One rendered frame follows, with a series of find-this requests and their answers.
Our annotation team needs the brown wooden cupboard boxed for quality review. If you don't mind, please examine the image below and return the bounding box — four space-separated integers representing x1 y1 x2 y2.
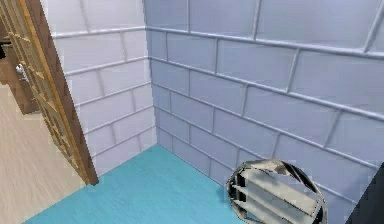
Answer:
0 19 40 116

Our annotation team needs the wooden room door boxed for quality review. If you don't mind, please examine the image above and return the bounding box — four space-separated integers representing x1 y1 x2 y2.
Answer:
0 0 100 186

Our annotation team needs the silver door handle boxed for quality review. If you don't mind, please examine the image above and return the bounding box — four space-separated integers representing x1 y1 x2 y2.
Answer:
15 63 29 82

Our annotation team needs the black cabinet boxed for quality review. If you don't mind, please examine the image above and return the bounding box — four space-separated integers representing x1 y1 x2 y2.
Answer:
345 161 384 224

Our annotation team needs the round grey slatted bin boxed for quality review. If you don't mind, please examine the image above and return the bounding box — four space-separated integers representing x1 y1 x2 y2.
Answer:
225 158 329 224

